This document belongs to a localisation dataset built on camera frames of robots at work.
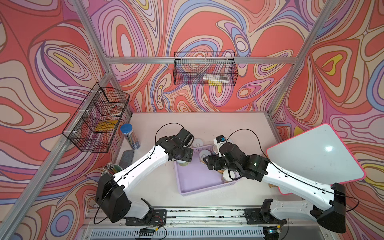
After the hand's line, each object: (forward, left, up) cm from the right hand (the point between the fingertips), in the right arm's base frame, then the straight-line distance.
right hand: (212, 162), depth 73 cm
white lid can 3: (+20, +6, -13) cm, 25 cm away
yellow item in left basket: (+14, +50, +14) cm, 54 cm away
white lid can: (+12, +3, -13) cm, 18 cm away
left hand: (+6, +13, -3) cm, 15 cm away
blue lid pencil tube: (+22, +47, +1) cm, 52 cm away
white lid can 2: (+2, +15, -5) cm, 16 cm away
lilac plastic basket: (0, +7, -18) cm, 20 cm away
